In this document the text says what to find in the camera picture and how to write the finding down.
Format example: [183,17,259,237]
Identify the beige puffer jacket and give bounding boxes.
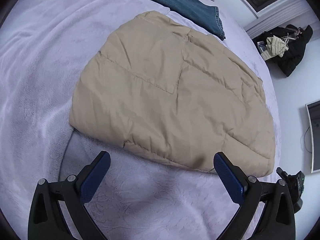
[69,11,276,177]

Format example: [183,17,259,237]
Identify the cream hanging puffer garment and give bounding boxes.
[260,35,289,61]

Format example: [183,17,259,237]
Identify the folded blue jeans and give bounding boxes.
[152,0,226,41]

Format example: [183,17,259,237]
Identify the lavender plush bed blanket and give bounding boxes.
[1,0,280,239]

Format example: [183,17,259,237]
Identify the grey window curtain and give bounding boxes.
[244,0,319,38]

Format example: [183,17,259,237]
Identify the black hanging coat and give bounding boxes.
[253,24,313,77]

